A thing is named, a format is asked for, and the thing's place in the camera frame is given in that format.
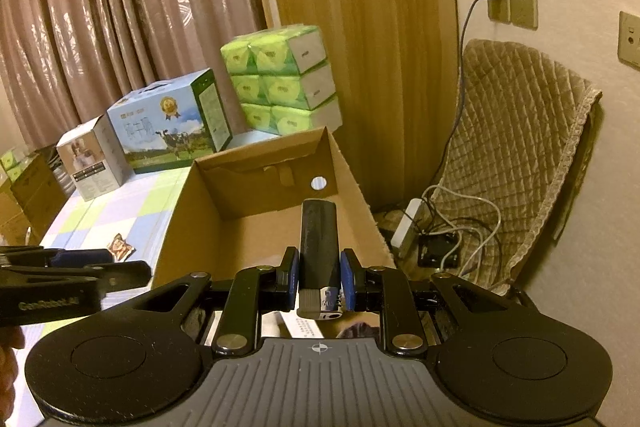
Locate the red snack packet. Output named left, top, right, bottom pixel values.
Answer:
left=107, top=233, right=136, bottom=262

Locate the white long medicine box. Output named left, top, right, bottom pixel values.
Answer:
left=280, top=311, right=323, bottom=339

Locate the person left hand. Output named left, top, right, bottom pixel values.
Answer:
left=0, top=326, right=25, bottom=426

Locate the white power strip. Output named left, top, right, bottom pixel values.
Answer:
left=390, top=198, right=425, bottom=259

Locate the checkered tablecloth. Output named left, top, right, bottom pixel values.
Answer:
left=8, top=128, right=281, bottom=427

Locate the brown cardboard carton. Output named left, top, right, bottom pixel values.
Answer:
left=1, top=155, right=67, bottom=245

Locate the brown cardboard box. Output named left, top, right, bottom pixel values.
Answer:
left=152, top=130, right=394, bottom=287

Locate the white product box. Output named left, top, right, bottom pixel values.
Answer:
left=56, top=114, right=132, bottom=200

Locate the blue milk carton box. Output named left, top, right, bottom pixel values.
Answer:
left=107, top=68, right=232, bottom=173

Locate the green tissue pack bundle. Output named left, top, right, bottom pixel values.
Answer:
left=220, top=24, right=343, bottom=135

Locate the brown curtain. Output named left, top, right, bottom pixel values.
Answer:
left=1, top=0, right=265, bottom=148

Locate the wooden wardrobe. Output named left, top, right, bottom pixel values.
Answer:
left=277, top=0, right=458, bottom=208

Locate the black charging cable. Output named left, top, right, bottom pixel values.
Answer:
left=429, top=0, right=501, bottom=195

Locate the wall socket with plug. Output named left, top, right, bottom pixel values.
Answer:
left=486, top=0, right=511, bottom=24

